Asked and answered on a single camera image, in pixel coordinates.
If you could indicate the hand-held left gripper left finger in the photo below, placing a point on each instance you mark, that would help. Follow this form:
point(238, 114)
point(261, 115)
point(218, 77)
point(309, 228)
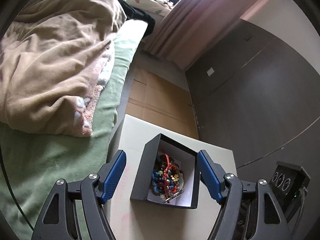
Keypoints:
point(113, 177)

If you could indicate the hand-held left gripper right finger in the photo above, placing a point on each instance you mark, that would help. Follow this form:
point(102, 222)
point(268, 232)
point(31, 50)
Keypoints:
point(207, 175)

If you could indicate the black jewelry box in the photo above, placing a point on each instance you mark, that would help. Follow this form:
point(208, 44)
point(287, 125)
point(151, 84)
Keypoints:
point(143, 172)

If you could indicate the green bed sheet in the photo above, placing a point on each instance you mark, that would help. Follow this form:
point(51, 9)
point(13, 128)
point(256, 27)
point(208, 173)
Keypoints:
point(50, 160)

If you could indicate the black power box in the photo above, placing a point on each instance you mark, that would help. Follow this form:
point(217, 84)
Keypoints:
point(285, 180)

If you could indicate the cardboard floor sheets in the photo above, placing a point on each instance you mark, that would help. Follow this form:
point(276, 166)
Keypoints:
point(160, 100)

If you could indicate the pink fluffy blanket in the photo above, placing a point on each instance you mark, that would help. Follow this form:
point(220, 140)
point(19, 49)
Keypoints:
point(100, 80)

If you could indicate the beige blanket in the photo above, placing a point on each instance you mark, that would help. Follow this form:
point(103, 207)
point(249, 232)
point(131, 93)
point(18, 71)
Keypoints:
point(50, 55)

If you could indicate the white mattress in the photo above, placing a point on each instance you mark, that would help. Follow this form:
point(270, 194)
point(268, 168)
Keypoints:
point(130, 35)

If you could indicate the brown curtain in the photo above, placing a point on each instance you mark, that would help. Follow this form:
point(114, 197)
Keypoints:
point(200, 17)

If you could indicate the black clothing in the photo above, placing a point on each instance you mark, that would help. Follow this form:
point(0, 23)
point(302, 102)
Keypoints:
point(140, 17)

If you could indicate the patterned pillow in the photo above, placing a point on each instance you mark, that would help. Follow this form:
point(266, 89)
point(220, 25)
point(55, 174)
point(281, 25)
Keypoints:
point(147, 2)

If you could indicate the white wall switch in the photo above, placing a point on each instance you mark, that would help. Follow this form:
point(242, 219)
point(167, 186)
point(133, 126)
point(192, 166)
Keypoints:
point(210, 72)

